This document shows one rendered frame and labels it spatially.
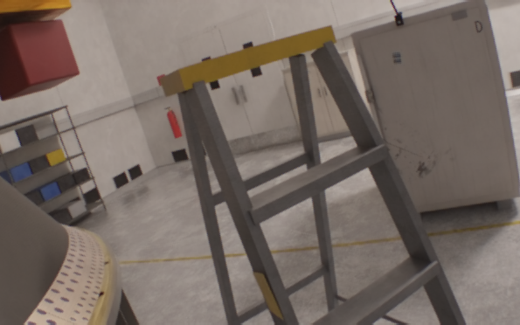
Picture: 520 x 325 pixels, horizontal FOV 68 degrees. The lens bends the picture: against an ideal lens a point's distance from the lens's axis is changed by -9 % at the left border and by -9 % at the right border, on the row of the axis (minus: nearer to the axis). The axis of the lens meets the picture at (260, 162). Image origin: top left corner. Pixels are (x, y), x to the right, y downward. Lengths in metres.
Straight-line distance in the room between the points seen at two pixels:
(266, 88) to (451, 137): 4.99
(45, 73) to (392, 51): 2.44
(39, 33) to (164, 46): 7.65
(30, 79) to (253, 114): 7.02
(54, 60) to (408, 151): 2.59
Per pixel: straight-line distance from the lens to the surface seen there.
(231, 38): 7.82
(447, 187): 3.25
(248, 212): 0.83
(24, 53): 0.99
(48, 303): 0.77
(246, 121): 7.95
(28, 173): 6.79
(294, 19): 7.38
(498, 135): 3.15
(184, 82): 0.86
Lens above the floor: 1.48
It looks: 12 degrees down
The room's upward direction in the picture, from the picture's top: 18 degrees counter-clockwise
